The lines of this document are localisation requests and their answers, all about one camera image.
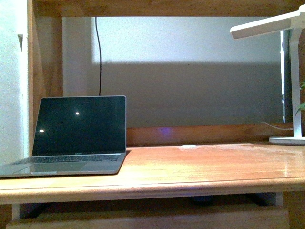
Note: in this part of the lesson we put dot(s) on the small white flat object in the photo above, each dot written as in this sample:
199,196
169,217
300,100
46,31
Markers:
188,146

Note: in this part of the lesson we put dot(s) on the wooden desk with hutch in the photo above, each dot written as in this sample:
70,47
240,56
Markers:
230,159

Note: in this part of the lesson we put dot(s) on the grey open laptop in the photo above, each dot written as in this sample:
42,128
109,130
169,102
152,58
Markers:
75,136

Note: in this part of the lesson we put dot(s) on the green plant leaves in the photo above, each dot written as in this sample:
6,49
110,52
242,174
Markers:
301,106

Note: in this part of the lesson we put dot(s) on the wooden keyboard tray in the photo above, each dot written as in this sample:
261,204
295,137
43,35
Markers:
259,218

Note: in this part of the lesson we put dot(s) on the white desk lamp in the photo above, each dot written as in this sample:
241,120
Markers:
295,23

